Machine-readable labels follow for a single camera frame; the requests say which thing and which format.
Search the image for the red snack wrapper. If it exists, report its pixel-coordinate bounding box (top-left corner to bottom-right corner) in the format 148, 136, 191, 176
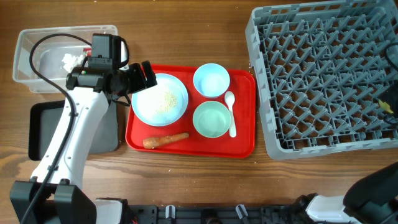
83, 47, 91, 57

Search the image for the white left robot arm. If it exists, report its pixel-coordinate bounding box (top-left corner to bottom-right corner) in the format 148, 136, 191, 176
10, 34, 157, 223

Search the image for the green bowl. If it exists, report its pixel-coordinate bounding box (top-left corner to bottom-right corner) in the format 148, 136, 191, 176
193, 101, 231, 138

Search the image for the pile of rice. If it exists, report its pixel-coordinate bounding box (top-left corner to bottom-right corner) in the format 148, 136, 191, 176
154, 90, 178, 114

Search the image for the light blue plate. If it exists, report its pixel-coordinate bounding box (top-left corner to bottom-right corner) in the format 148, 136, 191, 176
131, 73, 188, 127

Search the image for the red serving tray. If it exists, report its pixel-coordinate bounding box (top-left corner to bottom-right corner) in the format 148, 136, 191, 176
125, 65, 256, 158

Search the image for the orange carrot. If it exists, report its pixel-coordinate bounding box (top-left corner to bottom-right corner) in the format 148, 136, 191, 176
143, 133, 189, 149

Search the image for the crumpled white tissue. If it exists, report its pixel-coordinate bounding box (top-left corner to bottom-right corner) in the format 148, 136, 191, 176
62, 54, 85, 73

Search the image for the grey dishwasher rack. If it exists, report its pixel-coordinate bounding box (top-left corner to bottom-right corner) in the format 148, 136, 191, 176
245, 1, 397, 160

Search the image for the black waste tray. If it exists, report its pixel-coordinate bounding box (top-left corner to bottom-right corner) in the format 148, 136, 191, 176
28, 101, 119, 161

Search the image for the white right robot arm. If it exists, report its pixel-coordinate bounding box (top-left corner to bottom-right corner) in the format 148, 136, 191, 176
292, 162, 397, 224

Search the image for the clear plastic bin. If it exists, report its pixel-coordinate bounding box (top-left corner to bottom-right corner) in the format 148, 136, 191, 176
12, 24, 129, 94

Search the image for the yellow cup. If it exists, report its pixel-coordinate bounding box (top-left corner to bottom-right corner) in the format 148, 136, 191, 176
378, 100, 394, 114

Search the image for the light blue bowl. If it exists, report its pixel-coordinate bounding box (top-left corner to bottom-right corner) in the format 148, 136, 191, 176
193, 63, 231, 98

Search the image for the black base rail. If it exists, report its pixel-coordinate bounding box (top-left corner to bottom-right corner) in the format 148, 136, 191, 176
130, 204, 313, 224

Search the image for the white plastic spoon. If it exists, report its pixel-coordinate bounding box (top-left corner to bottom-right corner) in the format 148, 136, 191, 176
224, 91, 237, 138

